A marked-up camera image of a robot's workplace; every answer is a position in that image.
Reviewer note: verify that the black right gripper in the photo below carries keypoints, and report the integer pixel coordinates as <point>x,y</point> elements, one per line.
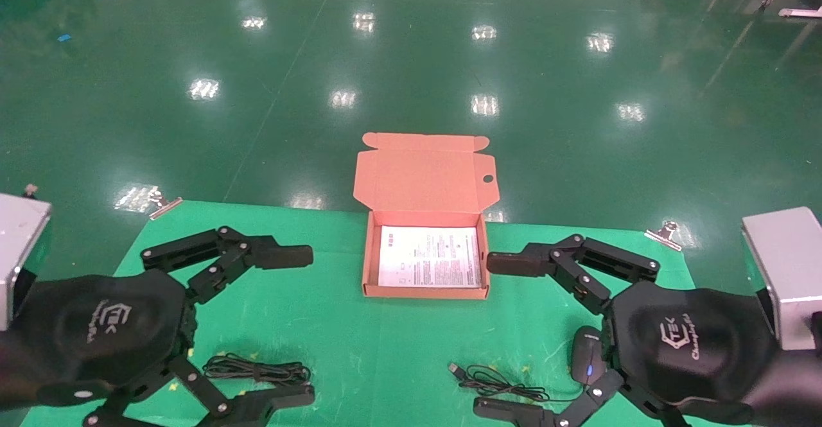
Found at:
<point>693,343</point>

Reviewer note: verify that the orange cardboard box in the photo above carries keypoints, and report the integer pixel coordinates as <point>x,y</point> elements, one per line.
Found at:
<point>417,176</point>

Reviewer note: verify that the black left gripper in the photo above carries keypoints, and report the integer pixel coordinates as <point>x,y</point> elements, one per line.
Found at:
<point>96,331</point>

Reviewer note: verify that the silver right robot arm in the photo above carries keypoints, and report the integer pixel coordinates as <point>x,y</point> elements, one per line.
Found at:
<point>793,273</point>

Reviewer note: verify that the metal binder clip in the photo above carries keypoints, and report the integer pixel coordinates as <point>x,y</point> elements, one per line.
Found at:
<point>164,205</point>
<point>664,234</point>

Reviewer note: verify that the white printed leaflet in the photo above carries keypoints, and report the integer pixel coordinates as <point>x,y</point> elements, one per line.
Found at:
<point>429,257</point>

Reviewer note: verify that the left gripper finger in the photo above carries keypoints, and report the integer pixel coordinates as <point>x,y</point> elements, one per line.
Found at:
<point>282,257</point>

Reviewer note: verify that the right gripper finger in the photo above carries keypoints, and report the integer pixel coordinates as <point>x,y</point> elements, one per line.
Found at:
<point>520,263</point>
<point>514,411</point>

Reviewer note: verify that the green table mat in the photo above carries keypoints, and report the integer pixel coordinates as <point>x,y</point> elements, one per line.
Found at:
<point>321,324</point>

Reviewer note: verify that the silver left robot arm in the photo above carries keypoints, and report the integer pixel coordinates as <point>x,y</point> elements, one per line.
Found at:
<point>16,247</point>

